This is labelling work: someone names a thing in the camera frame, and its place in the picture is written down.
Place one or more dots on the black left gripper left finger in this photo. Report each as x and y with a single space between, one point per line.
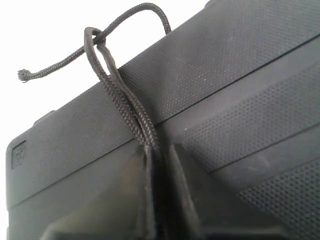
124 211

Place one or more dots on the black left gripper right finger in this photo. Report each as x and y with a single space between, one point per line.
208 209

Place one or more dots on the black plastic carrying case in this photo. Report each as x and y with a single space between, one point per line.
237 86

